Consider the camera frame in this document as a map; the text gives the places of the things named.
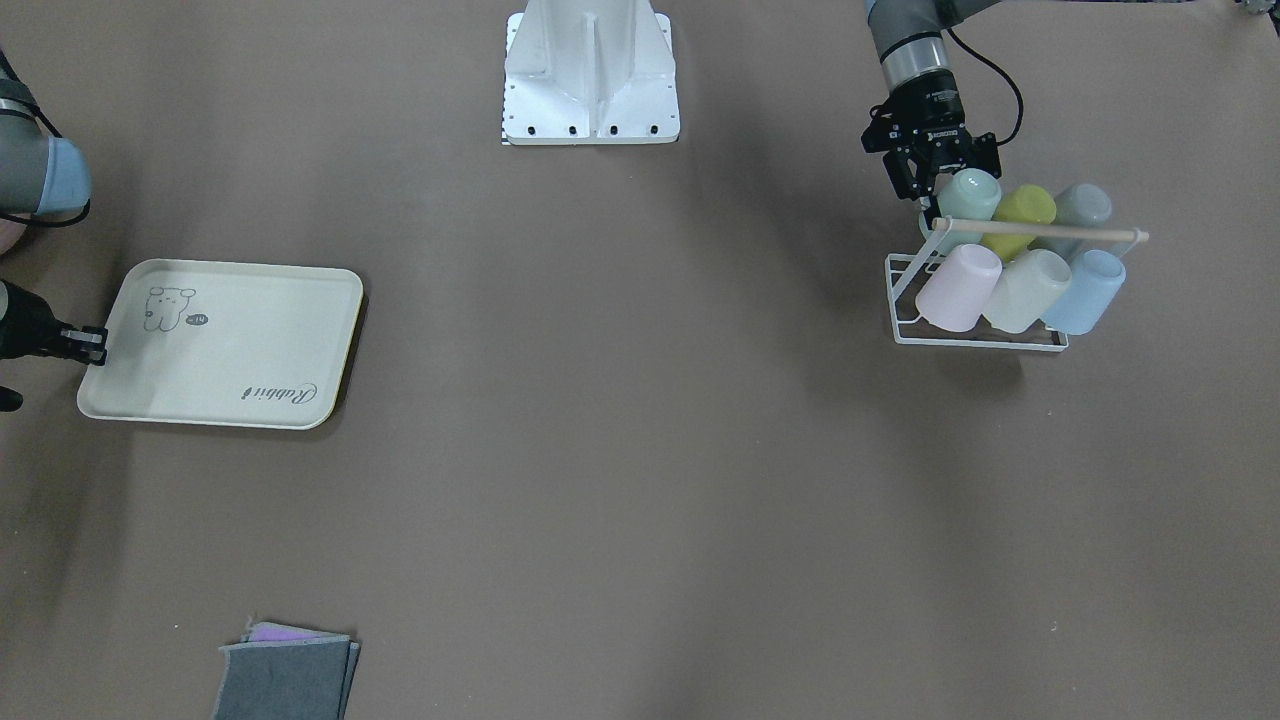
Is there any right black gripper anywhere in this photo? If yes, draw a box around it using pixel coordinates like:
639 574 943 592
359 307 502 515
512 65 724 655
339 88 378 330
1 281 108 366

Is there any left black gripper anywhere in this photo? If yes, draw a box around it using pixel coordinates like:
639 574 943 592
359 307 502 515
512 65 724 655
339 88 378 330
861 72 1004 209

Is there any grey blue cup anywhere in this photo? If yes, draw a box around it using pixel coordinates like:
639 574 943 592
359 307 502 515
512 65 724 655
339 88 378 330
1029 182 1114 263

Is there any light blue cup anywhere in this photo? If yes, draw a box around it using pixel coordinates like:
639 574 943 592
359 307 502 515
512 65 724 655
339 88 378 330
1039 249 1126 336

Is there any white wire cup rack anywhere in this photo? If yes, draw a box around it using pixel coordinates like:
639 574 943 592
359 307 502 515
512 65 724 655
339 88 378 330
882 217 1151 354

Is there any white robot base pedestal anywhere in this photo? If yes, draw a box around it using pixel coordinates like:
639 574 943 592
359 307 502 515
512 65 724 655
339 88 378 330
500 1 682 146

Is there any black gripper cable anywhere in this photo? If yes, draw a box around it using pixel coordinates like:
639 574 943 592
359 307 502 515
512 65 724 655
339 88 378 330
945 26 1025 147

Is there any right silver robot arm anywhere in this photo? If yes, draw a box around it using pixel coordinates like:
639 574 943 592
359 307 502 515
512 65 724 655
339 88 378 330
1 56 108 366

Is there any mint green cup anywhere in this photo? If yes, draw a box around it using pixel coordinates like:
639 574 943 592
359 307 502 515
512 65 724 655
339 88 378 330
918 168 1004 256

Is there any cream white cup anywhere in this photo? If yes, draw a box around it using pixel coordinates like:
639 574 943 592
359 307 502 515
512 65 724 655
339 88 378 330
982 249 1073 334

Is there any yellow cup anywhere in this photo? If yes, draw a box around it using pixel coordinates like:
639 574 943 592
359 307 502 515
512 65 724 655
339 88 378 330
980 183 1057 263

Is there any pink cup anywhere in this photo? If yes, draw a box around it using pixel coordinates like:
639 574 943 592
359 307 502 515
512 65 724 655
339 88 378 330
915 243 1004 333

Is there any cream rabbit tray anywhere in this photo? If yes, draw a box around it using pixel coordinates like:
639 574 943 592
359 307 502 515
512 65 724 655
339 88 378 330
77 259 365 430

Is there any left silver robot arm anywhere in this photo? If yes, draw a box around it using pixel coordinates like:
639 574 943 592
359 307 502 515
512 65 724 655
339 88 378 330
861 1 1001 222

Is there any folded grey cloth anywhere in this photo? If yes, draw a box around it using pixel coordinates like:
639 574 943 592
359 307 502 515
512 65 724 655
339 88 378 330
211 621 361 719

